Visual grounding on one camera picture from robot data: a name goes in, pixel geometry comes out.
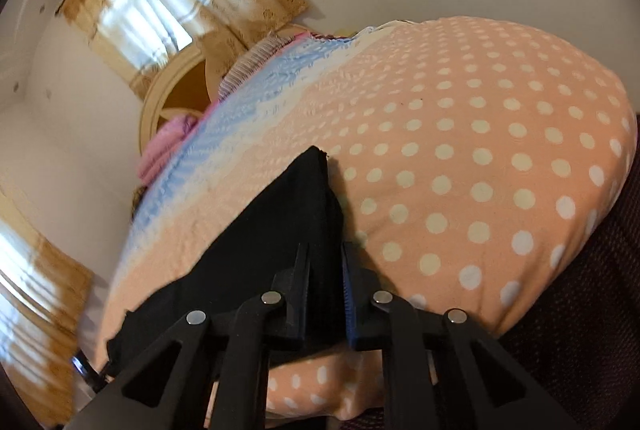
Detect black pants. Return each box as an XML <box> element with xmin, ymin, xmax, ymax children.
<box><xmin>103</xmin><ymin>146</ymin><xmax>346</xmax><ymax>377</ymax></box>

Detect beige side window curtain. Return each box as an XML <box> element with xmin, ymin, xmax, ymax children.
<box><xmin>1</xmin><ymin>197</ymin><xmax>93</xmax><ymax>427</ymax></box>

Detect brown bag beside bed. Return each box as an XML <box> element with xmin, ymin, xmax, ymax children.
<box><xmin>130</xmin><ymin>186</ymin><xmax>148</xmax><ymax>221</ymax></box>

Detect polka dot bed cover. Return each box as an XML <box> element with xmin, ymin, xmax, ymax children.
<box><xmin>96</xmin><ymin>17</ymin><xmax>639</xmax><ymax>429</ymax></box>

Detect folded pink blanket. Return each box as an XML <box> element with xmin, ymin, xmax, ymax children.
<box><xmin>137</xmin><ymin>115</ymin><xmax>198</xmax><ymax>186</ymax></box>

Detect cream wooden headboard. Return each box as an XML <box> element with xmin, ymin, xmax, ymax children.
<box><xmin>138</xmin><ymin>22</ymin><xmax>314</xmax><ymax>156</ymax></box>

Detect striped pillow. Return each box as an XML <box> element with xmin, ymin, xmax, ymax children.
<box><xmin>218</xmin><ymin>34</ymin><xmax>293</xmax><ymax>101</ymax></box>

